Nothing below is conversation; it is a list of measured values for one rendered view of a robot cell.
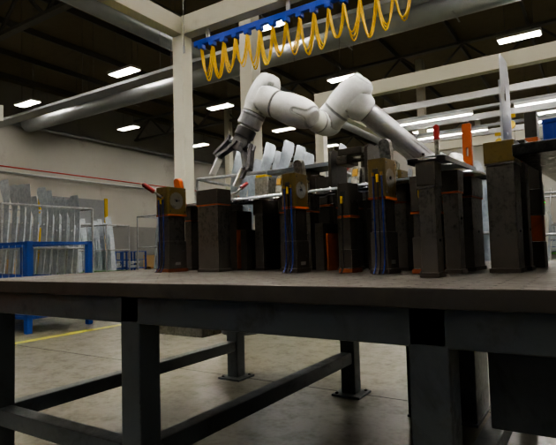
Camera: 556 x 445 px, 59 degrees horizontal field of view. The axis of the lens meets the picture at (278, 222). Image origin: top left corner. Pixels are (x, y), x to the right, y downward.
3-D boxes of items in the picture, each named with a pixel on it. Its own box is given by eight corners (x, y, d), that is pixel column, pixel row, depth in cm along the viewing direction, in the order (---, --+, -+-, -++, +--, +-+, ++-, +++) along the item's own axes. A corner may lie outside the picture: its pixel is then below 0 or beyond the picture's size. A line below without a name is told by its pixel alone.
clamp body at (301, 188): (277, 274, 169) (274, 173, 171) (296, 272, 179) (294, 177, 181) (292, 274, 165) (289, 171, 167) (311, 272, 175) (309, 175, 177)
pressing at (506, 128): (502, 167, 143) (496, 53, 145) (512, 171, 152) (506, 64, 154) (505, 167, 143) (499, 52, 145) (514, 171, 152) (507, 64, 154)
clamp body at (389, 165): (364, 275, 146) (360, 159, 148) (382, 273, 155) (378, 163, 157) (385, 275, 142) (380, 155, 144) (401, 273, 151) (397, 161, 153)
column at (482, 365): (426, 398, 252) (420, 269, 255) (491, 407, 235) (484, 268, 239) (407, 417, 226) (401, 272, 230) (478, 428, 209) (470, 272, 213)
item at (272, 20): (193, 84, 557) (192, 32, 560) (198, 86, 563) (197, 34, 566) (412, 24, 422) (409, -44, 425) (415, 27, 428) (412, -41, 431)
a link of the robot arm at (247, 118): (252, 116, 188) (246, 130, 189) (237, 106, 181) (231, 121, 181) (269, 121, 183) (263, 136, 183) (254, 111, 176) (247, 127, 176)
